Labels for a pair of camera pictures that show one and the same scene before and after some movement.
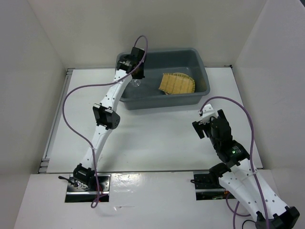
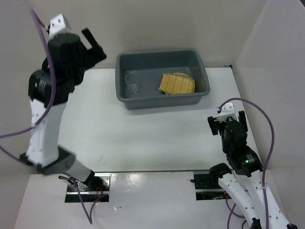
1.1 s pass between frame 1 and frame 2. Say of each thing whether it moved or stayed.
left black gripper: moved
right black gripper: moved
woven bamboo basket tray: stayed
